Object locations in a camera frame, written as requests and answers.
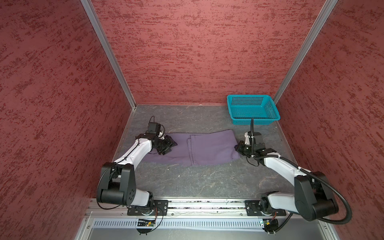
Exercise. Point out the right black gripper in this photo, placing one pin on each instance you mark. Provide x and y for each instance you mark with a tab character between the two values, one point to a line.
239	147

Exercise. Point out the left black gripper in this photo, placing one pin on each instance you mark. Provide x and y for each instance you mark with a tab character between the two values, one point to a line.
170	143

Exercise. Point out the purple trousers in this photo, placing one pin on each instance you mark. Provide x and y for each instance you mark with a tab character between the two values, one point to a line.
197	149

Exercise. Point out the teal plastic basket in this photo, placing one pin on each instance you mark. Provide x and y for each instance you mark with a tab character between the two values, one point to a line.
260	108

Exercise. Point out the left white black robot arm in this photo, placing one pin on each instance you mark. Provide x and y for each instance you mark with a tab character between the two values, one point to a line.
117	185

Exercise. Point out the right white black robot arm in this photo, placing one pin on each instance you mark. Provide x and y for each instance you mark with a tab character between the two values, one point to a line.
311	198

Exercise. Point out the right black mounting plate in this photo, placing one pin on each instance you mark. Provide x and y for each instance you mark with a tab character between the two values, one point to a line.
253	208

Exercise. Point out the black mounting plate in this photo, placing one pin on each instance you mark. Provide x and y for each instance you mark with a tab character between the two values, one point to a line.
253	208
158	207

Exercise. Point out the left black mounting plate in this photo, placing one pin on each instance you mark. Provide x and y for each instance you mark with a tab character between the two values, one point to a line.
158	207

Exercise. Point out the right small circuit board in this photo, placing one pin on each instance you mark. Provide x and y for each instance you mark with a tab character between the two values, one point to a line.
270	225

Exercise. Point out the small circuit board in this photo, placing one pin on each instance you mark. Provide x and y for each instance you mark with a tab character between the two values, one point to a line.
146	223
270	225

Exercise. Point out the left small circuit board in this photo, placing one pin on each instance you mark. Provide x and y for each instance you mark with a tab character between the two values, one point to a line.
146	223

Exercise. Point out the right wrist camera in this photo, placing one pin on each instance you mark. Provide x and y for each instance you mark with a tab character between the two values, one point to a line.
254	139

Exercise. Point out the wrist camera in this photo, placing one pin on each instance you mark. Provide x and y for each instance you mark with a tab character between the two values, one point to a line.
254	139
155	129

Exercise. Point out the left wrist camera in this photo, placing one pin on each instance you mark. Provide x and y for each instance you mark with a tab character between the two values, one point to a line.
155	129

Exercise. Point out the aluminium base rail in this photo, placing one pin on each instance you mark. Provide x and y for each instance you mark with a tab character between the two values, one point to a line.
181	208

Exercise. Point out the white slotted cable duct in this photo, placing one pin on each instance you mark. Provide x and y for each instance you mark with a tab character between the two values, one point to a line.
253	225

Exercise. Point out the left aluminium corner post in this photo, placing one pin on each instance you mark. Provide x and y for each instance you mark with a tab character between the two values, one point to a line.
97	26

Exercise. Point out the aluminium corner post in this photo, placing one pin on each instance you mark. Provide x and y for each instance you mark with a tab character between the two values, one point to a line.
97	26
317	26

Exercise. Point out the right aluminium corner post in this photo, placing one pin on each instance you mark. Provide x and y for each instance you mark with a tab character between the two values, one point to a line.
317	26

